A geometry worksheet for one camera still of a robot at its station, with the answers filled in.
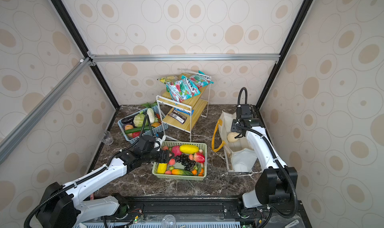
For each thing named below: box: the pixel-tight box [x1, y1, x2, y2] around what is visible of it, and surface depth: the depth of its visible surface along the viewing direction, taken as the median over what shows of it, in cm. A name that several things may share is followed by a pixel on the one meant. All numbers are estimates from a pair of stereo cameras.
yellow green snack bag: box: [157, 75, 180, 85], surface depth 83 cm
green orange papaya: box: [171, 169, 194, 176], surface depth 84 cm
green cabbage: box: [133, 111, 148, 127], surface depth 99 cm
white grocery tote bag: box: [218, 110, 258, 173], surface depth 88 cm
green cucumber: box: [124, 126, 155, 134], surface depth 98 cm
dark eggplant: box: [121, 116, 134, 124], surface depth 103 cm
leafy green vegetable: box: [141, 101, 158, 109], surface depth 112 cm
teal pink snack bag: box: [189, 70, 214, 89], surface depth 87 cm
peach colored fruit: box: [124, 124, 134, 131], surface depth 101 cm
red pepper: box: [132, 131, 141, 139], surface depth 99 cm
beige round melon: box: [227, 132, 240, 143], surface depth 98 cm
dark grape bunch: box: [174, 154, 196, 172], surface depth 89 cm
